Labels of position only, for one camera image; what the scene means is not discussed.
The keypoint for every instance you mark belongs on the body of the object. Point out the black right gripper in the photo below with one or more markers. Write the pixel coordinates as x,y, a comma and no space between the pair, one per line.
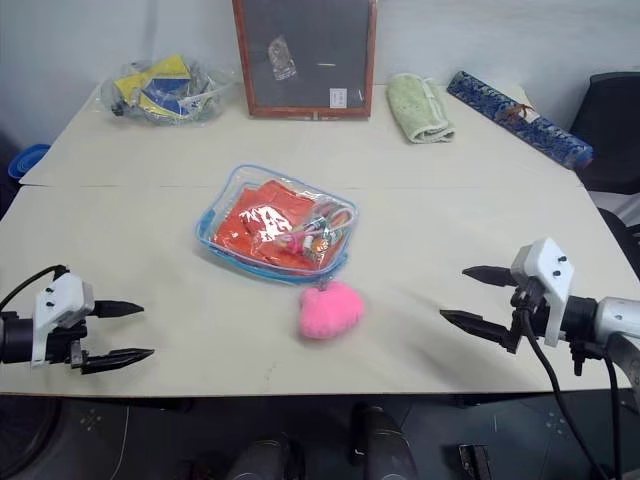
530,305

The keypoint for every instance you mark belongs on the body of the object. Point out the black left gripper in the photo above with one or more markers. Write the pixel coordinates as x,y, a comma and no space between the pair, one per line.
67,342

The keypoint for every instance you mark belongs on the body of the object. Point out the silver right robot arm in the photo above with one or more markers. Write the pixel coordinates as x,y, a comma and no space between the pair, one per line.
615,320

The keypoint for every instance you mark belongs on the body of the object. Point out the red cloth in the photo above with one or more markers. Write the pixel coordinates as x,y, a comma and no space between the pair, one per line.
240,230

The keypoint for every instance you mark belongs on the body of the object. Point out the clear blue-trimmed zipper pouch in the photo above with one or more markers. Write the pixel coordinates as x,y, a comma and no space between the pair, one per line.
220,200

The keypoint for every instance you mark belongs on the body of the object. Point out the clear bag with yellow-blue contents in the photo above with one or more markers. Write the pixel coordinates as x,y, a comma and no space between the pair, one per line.
160,90

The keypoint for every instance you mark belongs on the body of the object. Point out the dark round base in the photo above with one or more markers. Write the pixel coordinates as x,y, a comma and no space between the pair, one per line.
25,440

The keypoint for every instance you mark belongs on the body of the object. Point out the pink plush heart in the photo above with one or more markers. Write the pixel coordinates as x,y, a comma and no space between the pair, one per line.
330,312

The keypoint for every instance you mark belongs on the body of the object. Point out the dark rectangular floor block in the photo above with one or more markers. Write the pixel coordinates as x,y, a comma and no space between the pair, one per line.
474,462

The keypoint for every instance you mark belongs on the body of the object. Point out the dark rounded shape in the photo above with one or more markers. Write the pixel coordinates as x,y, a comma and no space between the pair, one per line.
385,445
262,462

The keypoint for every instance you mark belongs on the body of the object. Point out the blue patterned long box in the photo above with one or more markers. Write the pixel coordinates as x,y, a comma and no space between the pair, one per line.
550,135

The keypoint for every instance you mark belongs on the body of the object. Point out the colourful small accessories packet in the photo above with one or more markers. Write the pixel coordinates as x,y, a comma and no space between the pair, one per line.
315,232

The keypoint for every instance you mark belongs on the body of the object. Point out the orange tassel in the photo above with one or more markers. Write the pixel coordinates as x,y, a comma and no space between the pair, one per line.
517,111

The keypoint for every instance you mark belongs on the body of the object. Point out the blue plastic bowl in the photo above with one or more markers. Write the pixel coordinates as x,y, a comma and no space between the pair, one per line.
30,160

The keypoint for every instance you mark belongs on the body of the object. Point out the folded green towel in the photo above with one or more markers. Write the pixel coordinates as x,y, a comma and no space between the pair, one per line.
417,107

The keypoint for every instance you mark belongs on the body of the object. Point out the black office chair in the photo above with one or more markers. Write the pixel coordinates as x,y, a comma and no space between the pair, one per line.
610,125

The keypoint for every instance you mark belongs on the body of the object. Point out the white label on chalkboard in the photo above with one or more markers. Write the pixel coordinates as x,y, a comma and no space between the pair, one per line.
338,97

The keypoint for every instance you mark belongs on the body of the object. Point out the wooden-framed chalkboard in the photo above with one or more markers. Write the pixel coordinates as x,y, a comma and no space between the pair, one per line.
305,30

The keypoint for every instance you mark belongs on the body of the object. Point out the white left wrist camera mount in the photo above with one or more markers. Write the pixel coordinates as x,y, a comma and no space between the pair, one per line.
57,300

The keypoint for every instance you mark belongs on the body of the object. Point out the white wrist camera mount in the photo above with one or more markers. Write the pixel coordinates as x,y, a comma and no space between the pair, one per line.
547,270
57,300

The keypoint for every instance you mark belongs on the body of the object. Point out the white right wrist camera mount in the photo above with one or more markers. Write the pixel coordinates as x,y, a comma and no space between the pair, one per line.
547,270

